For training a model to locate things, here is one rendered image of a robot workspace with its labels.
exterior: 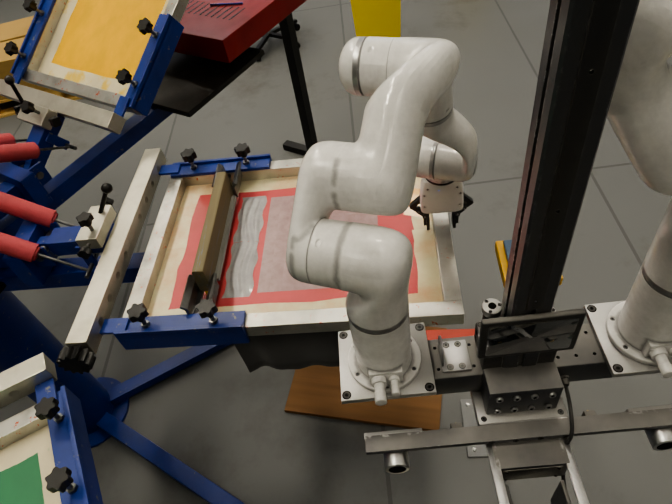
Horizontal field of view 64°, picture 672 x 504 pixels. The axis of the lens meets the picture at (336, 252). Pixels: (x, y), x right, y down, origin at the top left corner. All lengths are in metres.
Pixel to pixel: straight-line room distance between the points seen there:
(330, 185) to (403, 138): 0.11
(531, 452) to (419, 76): 0.63
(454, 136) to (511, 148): 2.17
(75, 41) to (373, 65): 1.47
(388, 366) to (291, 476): 1.29
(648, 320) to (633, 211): 2.01
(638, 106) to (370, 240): 0.34
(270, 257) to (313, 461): 0.97
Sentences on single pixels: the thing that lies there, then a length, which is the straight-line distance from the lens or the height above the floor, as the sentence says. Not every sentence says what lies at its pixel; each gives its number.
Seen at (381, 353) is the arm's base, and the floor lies 1.24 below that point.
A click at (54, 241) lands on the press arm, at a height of 1.04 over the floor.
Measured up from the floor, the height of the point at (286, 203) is 0.96.
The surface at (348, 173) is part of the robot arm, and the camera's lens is 0.70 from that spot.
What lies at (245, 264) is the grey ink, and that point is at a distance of 1.38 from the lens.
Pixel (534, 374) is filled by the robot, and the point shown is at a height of 1.14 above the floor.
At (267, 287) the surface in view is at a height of 0.96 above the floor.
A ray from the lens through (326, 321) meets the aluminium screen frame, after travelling 1.19.
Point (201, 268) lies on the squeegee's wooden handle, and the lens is 1.28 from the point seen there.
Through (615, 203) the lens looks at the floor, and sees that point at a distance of 2.95.
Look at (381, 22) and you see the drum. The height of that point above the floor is 0.31.
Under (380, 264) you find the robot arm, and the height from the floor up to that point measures 1.44.
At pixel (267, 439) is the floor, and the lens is 2.19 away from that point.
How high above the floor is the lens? 1.96
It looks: 48 degrees down
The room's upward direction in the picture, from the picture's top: 12 degrees counter-clockwise
